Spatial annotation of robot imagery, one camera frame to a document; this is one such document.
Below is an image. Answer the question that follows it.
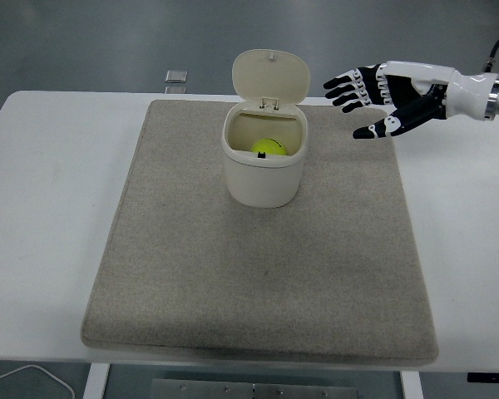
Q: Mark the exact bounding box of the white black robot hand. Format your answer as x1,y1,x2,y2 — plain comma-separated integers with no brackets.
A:
323,61,495,140

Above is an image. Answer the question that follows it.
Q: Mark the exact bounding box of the yellow-green tennis ball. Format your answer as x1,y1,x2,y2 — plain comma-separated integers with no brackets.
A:
250,137,288,157

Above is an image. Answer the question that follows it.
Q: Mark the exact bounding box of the cream plastic box with lid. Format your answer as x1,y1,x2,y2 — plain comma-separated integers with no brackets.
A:
220,48,311,209

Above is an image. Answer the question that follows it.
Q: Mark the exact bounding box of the beige fabric mat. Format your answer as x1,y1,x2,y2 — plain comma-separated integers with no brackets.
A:
80,98,440,367

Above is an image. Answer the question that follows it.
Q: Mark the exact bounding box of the white table leg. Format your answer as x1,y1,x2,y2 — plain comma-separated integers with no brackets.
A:
400,369,424,399
84,362,111,399

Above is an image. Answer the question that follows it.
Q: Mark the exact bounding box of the grey metal plate with screws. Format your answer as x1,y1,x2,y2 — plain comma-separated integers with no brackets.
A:
151,377,358,399

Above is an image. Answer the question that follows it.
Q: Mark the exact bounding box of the white cable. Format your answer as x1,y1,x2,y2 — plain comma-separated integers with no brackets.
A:
0,363,75,399

